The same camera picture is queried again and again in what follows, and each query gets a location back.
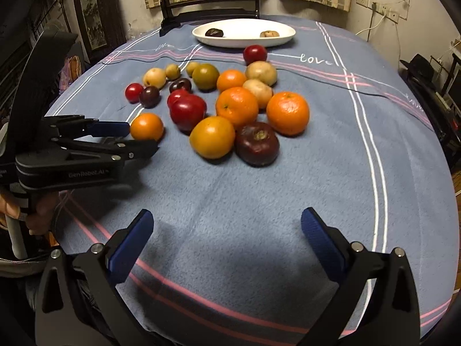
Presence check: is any yellow orange citrus fruit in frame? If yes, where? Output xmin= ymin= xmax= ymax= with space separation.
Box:
xmin=189 ymin=116 xmax=235 ymax=159

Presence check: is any beige potato fruit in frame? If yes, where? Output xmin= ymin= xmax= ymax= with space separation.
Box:
xmin=242 ymin=79 xmax=273 ymax=109
xmin=245 ymin=61 xmax=277 ymax=87

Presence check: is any mandarin orange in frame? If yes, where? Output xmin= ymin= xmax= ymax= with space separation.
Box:
xmin=266 ymin=91 xmax=310 ymax=136
xmin=215 ymin=87 xmax=259 ymax=127

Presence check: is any beige potato fruit front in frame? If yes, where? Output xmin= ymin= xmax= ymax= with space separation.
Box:
xmin=242 ymin=79 xmax=273 ymax=109

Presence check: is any dark maroon mangosteen fruit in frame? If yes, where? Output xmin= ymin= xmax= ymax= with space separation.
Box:
xmin=235 ymin=122 xmax=280 ymax=167

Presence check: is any green yellow citrus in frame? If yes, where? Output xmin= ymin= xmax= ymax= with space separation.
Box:
xmin=192 ymin=63 xmax=220 ymax=91

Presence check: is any small longan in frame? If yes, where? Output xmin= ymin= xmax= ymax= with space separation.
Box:
xmin=165 ymin=63 xmax=181 ymax=81
xmin=185 ymin=61 xmax=199 ymax=77

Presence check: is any dark cherry front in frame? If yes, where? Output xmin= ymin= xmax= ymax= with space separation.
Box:
xmin=139 ymin=86 xmax=161 ymax=109

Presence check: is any person left hand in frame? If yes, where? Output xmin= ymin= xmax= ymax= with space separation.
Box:
xmin=0 ymin=191 xmax=58 ymax=235

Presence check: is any yellow pale pear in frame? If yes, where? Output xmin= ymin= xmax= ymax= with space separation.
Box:
xmin=142 ymin=67 xmax=167 ymax=89

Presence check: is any large beige round fruit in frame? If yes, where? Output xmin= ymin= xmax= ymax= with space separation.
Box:
xmin=259 ymin=31 xmax=280 ymax=37

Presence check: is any beige potato fruit back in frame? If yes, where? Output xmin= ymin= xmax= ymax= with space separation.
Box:
xmin=245 ymin=61 xmax=277 ymax=87

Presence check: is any red tomato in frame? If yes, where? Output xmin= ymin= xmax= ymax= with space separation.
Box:
xmin=167 ymin=88 xmax=190 ymax=109
xmin=124 ymin=83 xmax=144 ymax=104

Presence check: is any dark framed painting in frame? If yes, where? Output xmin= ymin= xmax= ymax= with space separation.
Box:
xmin=73 ymin=0 xmax=126 ymax=65

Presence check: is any large dark wrinkled fruit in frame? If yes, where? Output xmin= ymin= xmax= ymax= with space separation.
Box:
xmin=205 ymin=28 xmax=224 ymax=37

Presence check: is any red plum near plate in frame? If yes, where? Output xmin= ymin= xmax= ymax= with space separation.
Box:
xmin=243 ymin=45 xmax=268 ymax=65

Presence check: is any orange persimmon fruit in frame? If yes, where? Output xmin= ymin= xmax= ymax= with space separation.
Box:
xmin=130 ymin=112 xmax=164 ymax=141

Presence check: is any large red plum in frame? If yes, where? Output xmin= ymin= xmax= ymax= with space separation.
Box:
xmin=169 ymin=95 xmax=207 ymax=132

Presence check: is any wall power strip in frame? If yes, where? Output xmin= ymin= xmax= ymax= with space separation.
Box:
xmin=356 ymin=0 xmax=400 ymax=23

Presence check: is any white oval plate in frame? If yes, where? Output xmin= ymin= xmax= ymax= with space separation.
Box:
xmin=192 ymin=18 xmax=296 ymax=48

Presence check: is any dark cherry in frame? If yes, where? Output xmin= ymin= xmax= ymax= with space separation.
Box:
xmin=139 ymin=86 xmax=161 ymax=109
xmin=169 ymin=77 xmax=192 ymax=93

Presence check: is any smooth small orange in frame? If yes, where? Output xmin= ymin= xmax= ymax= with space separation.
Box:
xmin=216 ymin=69 xmax=247 ymax=92

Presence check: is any dark cherry back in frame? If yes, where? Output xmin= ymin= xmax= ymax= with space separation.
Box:
xmin=169 ymin=77 xmax=192 ymax=93

